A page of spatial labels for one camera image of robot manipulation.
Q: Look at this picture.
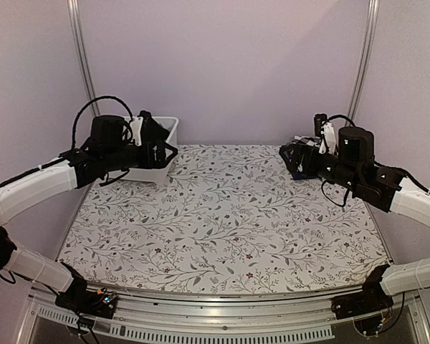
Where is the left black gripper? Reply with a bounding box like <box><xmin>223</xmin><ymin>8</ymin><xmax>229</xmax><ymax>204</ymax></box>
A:
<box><xmin>103</xmin><ymin>140</ymin><xmax>178</xmax><ymax>173</ymax></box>

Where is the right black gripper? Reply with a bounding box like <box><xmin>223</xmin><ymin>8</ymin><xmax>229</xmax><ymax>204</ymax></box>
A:
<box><xmin>279</xmin><ymin>143</ymin><xmax>360</xmax><ymax>192</ymax></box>

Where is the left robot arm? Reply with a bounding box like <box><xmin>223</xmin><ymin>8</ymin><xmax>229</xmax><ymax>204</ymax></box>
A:
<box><xmin>0</xmin><ymin>110</ymin><xmax>179</xmax><ymax>311</ymax></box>

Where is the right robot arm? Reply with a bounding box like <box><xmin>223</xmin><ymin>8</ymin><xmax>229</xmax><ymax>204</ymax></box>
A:
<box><xmin>279</xmin><ymin>113</ymin><xmax>430</xmax><ymax>312</ymax></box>

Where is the dark blue folded shirt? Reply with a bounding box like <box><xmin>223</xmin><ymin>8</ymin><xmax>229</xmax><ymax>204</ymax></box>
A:
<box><xmin>282</xmin><ymin>146</ymin><xmax>311</xmax><ymax>181</ymax></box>

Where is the light blue shirt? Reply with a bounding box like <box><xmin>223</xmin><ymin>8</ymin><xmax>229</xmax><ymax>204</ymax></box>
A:
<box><xmin>158</xmin><ymin>120</ymin><xmax>173</xmax><ymax>132</ymax></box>

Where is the white plastic bin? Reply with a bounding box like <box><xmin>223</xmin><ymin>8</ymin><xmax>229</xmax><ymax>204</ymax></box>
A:
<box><xmin>123</xmin><ymin>116</ymin><xmax>179</xmax><ymax>183</ymax></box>

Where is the black white checkered shirt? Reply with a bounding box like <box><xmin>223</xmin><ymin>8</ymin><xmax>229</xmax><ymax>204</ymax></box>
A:
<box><xmin>292</xmin><ymin>135</ymin><xmax>321</xmax><ymax>148</ymax></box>

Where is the floral patterned tablecloth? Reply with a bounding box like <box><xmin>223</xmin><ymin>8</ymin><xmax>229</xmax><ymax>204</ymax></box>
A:
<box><xmin>59</xmin><ymin>145</ymin><xmax>389</xmax><ymax>295</ymax></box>

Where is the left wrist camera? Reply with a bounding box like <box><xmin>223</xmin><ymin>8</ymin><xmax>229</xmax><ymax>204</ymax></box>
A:
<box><xmin>130</xmin><ymin>110</ymin><xmax>167</xmax><ymax>146</ymax></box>

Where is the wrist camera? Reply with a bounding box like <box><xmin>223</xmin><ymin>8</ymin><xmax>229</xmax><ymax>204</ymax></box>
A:
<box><xmin>314</xmin><ymin>113</ymin><xmax>336</xmax><ymax>154</ymax></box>
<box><xmin>130</xmin><ymin>110</ymin><xmax>167</xmax><ymax>146</ymax></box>

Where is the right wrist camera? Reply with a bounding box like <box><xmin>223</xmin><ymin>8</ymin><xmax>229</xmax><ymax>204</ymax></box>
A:
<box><xmin>314</xmin><ymin>113</ymin><xmax>336</xmax><ymax>154</ymax></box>

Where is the aluminium front rail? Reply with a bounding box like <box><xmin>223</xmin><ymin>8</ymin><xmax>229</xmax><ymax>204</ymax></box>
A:
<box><xmin>16</xmin><ymin>287</ymin><xmax>430</xmax><ymax>343</ymax></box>

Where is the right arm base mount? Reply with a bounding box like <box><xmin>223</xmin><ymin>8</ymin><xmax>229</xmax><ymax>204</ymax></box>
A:
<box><xmin>331</xmin><ymin>287</ymin><xmax>393</xmax><ymax>320</ymax></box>

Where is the right aluminium frame post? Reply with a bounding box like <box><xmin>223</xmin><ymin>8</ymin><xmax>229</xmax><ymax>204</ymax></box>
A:
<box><xmin>347</xmin><ymin>0</ymin><xmax>380</xmax><ymax>122</ymax></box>

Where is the aluminium frame post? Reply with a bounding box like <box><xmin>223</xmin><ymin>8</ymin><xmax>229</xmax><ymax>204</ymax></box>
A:
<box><xmin>347</xmin><ymin>0</ymin><xmax>380</xmax><ymax>122</ymax></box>
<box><xmin>67</xmin><ymin>0</ymin><xmax>96</xmax><ymax>100</ymax></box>

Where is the left aluminium frame post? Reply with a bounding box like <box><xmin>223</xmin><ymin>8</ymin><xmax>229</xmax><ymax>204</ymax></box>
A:
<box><xmin>67</xmin><ymin>0</ymin><xmax>96</xmax><ymax>100</ymax></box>

